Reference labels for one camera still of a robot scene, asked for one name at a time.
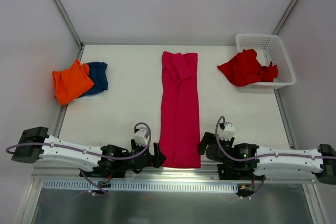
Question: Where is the navy blue t shirt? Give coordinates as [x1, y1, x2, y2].
[80, 62, 108, 98]

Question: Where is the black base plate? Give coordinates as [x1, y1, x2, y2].
[83, 167, 126, 178]
[217, 164, 264, 181]

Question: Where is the orange t shirt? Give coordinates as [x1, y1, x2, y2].
[52, 60, 94, 106]

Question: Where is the white plastic basket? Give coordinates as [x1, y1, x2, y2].
[236, 34, 296, 89]

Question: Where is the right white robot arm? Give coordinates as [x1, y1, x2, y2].
[197, 132, 335, 185]

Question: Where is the magenta t shirt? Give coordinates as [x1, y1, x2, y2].
[159, 51, 201, 168]

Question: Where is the white slotted cable duct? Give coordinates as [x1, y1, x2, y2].
[43, 179, 238, 193]

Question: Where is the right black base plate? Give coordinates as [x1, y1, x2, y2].
[217, 164, 264, 181]

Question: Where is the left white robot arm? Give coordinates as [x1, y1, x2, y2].
[6, 123, 166, 178]

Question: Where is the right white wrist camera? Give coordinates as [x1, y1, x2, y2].
[218, 122, 236, 141]

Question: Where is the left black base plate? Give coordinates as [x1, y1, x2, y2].
[83, 167, 126, 178]

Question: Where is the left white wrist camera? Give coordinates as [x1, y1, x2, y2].
[134, 127, 149, 146]

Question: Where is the red t shirt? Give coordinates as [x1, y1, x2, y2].
[217, 49, 279, 87]

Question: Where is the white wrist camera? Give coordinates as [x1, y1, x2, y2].
[134, 127, 149, 146]
[218, 122, 236, 141]

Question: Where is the aluminium mounting rail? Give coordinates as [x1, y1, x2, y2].
[31, 161, 317, 184]

